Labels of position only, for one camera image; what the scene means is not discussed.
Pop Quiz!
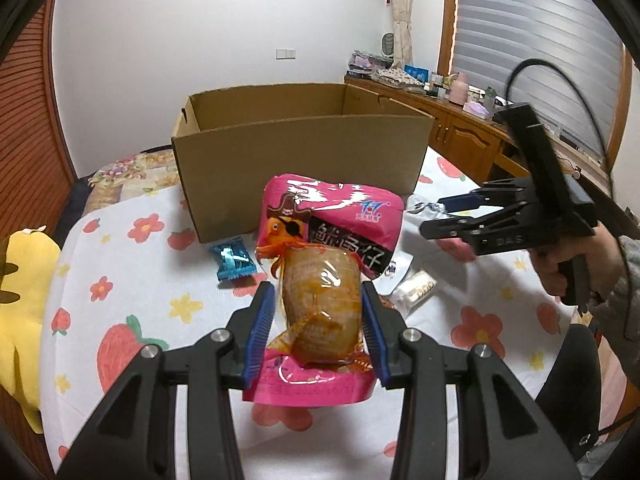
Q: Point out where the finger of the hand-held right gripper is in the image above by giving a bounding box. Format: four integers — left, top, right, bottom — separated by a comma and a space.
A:
437, 189, 529, 213
419, 203, 532, 242

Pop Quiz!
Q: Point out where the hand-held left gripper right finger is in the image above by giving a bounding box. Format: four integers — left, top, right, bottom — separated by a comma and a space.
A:
361, 281, 583, 480

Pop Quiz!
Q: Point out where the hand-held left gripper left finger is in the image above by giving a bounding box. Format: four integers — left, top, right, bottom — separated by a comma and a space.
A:
57, 282, 277, 480

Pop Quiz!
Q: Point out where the white snack packet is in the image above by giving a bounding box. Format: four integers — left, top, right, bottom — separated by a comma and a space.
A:
404, 194, 451, 221

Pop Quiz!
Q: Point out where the clear pastry packet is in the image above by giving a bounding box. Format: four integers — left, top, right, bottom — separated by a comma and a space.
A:
377, 255, 438, 317

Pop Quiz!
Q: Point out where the blue candy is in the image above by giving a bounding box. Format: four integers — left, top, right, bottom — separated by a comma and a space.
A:
209, 236, 258, 287

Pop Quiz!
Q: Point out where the pink snack packet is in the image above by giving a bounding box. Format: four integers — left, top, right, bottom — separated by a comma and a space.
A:
243, 172, 405, 404

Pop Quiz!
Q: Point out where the cardboard box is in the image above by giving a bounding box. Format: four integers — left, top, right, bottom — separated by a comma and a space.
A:
171, 84, 435, 245

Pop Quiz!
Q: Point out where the person's right forearm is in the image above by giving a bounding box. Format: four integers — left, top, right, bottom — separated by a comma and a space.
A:
597, 235, 640, 341

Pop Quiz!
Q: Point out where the person's right hand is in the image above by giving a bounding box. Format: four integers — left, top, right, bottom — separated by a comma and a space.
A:
530, 224, 626, 303

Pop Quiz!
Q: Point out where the long wooden cabinet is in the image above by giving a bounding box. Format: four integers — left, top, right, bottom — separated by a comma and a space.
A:
344, 76, 608, 186

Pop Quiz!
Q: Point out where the strawberry print tablecloth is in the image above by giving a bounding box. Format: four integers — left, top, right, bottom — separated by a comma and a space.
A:
40, 147, 601, 480

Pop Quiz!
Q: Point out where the pink bottle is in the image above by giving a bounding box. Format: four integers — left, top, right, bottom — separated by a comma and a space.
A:
450, 72, 471, 106

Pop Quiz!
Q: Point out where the folded patterned cloth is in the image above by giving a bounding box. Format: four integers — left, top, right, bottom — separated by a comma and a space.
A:
375, 69, 426, 88

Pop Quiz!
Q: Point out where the grey striped window blind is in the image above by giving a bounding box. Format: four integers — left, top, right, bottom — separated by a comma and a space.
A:
452, 0, 626, 161

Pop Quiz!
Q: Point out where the folded purple cloth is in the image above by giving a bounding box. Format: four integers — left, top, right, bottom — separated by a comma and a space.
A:
348, 51, 391, 73

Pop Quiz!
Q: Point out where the beige patterned curtain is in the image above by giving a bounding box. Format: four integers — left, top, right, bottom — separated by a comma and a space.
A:
387, 0, 416, 68

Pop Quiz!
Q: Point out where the yellow plush toy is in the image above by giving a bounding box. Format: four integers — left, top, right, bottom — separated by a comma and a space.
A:
0, 228, 61, 433

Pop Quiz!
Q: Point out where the brown louvered wardrobe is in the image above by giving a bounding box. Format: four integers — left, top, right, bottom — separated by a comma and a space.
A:
0, 0, 78, 231

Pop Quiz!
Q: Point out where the black cable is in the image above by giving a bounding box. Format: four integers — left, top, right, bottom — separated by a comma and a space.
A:
502, 59, 613, 171

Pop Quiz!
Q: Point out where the wooden window frame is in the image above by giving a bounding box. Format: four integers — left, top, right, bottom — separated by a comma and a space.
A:
437, 0, 461, 78

